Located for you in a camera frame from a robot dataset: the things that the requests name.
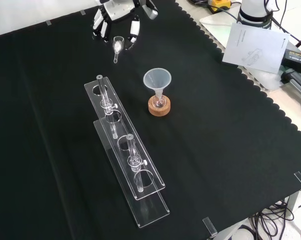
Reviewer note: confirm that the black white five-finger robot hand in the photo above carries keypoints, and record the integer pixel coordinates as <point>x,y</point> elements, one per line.
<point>115,11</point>

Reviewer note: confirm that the clear weighing funnel with salt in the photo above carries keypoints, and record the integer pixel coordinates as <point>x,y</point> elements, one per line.
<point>117,46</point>

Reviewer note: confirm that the black bench cloth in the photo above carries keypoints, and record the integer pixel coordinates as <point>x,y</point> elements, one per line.
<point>215,140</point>

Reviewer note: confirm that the clear plastic funnel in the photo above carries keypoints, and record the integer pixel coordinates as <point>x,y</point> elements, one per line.
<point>157,78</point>

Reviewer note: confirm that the grey table leg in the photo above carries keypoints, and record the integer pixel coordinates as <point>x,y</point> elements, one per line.
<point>294,202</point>

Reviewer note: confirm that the black power adapter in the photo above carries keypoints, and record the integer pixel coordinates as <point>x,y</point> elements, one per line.
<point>296,58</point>

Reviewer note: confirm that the grey tape piece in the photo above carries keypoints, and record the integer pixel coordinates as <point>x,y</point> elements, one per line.
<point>82,12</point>
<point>48,22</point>

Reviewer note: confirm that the small glass round-bottom flask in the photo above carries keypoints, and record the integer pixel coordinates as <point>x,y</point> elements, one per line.
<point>159,103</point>

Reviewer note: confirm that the yellow stop button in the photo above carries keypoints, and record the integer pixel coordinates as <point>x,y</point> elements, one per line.
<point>219,3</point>

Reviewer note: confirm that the white printed paper sheet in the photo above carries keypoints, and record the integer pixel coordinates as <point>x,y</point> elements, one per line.
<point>255,47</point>

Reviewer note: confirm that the clear acrylic funnel stand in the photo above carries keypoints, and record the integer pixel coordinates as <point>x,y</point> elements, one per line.
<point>130,155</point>

